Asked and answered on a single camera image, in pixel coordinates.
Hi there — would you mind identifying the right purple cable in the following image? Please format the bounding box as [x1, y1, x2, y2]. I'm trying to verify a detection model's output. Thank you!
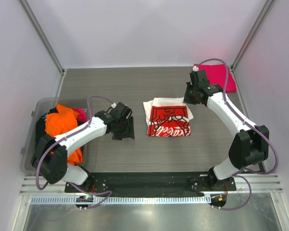
[197, 58, 279, 211]

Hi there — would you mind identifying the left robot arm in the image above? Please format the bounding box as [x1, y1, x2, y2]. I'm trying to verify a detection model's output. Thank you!
[31, 102, 134, 192]

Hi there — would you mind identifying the purple cable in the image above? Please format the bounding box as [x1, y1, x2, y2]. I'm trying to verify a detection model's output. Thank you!
[35, 95, 113, 209]
[197, 58, 279, 211]

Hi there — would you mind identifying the aluminium front rail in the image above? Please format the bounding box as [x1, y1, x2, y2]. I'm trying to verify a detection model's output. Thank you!
[19, 174, 283, 195]

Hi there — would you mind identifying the white slotted cable duct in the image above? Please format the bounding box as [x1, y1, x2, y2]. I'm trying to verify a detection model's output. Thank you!
[30, 194, 211, 205]

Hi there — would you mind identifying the clear plastic bin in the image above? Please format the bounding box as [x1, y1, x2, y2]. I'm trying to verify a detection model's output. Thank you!
[20, 97, 87, 176]

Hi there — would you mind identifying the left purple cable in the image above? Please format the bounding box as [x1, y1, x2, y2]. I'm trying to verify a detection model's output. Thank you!
[35, 95, 113, 209]

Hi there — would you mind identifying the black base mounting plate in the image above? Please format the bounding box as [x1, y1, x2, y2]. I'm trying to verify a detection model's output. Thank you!
[65, 171, 236, 197]

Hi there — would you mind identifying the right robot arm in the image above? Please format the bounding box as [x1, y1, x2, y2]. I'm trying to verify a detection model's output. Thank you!
[184, 68, 269, 190]

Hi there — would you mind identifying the left aluminium frame post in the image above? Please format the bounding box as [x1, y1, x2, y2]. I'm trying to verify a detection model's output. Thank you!
[18, 0, 65, 75]

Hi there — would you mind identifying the aluminium frame post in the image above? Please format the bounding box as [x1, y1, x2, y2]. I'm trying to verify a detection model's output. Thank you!
[230, 0, 276, 71]
[18, 0, 65, 75]

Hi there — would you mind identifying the right aluminium frame post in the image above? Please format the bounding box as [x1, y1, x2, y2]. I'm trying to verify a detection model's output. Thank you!
[230, 0, 276, 71]

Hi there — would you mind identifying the folded magenta t-shirt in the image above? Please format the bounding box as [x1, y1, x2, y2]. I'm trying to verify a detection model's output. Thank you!
[197, 64, 237, 93]

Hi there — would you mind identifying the orange t-shirt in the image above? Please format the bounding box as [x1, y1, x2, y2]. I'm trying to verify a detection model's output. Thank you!
[44, 103, 85, 167]

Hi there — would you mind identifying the magenta t-shirt in bin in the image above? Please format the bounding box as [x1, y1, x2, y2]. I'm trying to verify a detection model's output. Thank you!
[73, 108, 87, 122]

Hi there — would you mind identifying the white t-shirt with red print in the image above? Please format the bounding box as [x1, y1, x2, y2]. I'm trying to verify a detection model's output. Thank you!
[143, 98, 194, 137]

